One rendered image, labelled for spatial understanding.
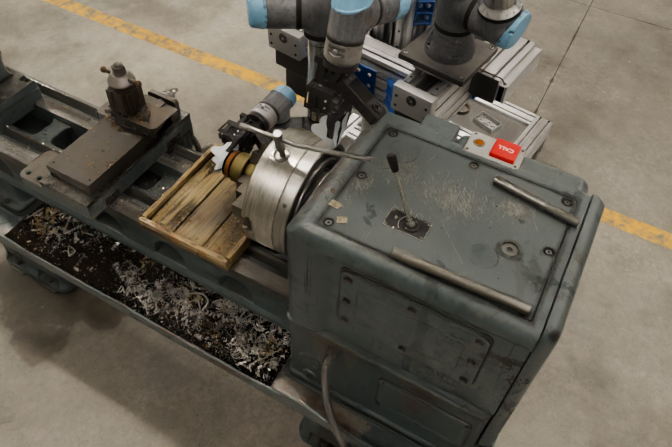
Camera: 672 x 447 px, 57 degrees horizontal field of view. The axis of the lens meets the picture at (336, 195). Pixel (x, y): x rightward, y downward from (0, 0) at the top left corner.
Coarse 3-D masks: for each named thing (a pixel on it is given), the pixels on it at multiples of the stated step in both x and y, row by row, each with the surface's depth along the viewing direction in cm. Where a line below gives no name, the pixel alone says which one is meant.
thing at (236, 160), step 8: (232, 152) 160; (240, 152) 162; (224, 160) 159; (232, 160) 159; (240, 160) 158; (248, 160) 158; (224, 168) 160; (232, 168) 158; (240, 168) 157; (248, 168) 158; (232, 176) 159
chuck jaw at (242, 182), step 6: (240, 180) 156; (246, 180) 156; (240, 186) 154; (246, 186) 155; (240, 192) 153; (240, 198) 152; (234, 204) 150; (240, 204) 150; (234, 210) 151; (240, 210) 150; (240, 216) 151; (246, 222) 149
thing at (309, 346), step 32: (320, 352) 164; (352, 352) 152; (320, 384) 177; (352, 384) 168; (384, 384) 156; (416, 384) 147; (384, 416) 171; (416, 416) 160; (448, 416) 150; (480, 416) 142
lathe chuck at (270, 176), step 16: (288, 128) 151; (272, 144) 146; (272, 160) 144; (288, 160) 143; (256, 176) 143; (272, 176) 142; (288, 176) 141; (256, 192) 143; (272, 192) 142; (256, 208) 144; (272, 208) 142; (256, 224) 146; (272, 224) 144; (256, 240) 153; (272, 240) 148
